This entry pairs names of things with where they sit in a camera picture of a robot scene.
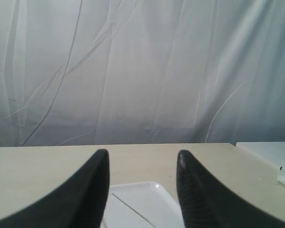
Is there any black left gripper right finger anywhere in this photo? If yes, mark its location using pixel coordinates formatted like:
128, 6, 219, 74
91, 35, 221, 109
176, 150, 285, 228

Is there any white rectangular plastic tray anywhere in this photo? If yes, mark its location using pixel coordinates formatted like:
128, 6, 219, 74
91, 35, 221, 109
101, 181, 185, 228

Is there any grey-white fabric backdrop curtain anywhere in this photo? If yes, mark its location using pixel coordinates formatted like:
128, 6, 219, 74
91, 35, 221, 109
0, 0, 285, 147

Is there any thin metal skewer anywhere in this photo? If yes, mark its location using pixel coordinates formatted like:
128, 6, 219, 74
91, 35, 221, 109
111, 193, 158, 228

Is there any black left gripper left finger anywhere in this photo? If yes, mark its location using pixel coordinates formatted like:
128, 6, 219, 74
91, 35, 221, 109
0, 149, 109, 228

